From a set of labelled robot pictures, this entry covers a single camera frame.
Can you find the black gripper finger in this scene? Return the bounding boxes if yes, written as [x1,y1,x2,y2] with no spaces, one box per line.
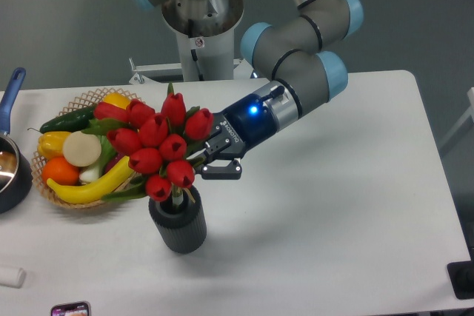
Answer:
[195,159,242,180]

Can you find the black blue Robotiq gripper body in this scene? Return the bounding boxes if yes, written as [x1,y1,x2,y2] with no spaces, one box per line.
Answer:
[205,94,278,163]

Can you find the red tulip bouquet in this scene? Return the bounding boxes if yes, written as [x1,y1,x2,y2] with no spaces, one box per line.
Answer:
[85,86,214,209]

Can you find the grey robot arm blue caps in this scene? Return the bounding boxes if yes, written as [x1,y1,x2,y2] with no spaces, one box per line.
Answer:
[134,0,364,179]

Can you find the dark grey ribbed vase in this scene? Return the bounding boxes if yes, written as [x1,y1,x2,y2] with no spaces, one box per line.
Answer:
[148,186,207,254]

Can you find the purple eggplant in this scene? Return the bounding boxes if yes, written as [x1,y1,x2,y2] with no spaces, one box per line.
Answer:
[103,153,124,174]

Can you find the yellow squash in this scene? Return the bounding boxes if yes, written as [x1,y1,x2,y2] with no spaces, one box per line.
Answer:
[102,93,131,110]

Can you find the green bok choy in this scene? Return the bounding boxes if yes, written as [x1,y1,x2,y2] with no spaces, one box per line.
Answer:
[79,135,116,185]

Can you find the beige round disc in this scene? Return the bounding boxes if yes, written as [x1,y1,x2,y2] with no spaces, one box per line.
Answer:
[62,131,101,167]

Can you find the green cucumber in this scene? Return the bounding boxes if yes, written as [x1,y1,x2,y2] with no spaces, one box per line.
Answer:
[28,104,96,134]

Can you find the yellow banana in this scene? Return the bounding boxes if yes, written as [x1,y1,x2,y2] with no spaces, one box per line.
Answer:
[47,156,133,204]

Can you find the woven wicker basket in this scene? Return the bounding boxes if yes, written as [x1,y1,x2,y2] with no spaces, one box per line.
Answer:
[31,87,142,209]

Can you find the orange fruit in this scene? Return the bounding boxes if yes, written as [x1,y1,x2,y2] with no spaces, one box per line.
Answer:
[41,157,79,186]

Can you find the yellow bell pepper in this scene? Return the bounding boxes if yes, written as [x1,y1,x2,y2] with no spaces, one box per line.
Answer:
[37,131,71,160]

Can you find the smartphone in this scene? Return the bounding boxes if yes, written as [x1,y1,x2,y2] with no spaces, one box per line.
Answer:
[50,301,91,316]

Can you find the white furniture at right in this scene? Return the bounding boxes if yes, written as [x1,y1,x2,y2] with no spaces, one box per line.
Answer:
[438,87,473,156]

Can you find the white cylindrical object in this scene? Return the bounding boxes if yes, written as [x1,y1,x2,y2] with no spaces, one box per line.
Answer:
[0,265,27,289]

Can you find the black device at edge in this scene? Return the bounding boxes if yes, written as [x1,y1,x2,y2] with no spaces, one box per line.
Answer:
[447,260,473,300]

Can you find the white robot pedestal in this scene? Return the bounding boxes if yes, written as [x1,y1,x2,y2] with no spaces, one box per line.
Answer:
[161,0,244,81]

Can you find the white metal base frame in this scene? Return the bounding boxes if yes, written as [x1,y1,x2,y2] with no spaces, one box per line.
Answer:
[128,57,260,85]

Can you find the dark saucepan blue handle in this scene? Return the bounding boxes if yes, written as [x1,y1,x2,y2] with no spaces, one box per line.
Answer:
[1,67,32,214]

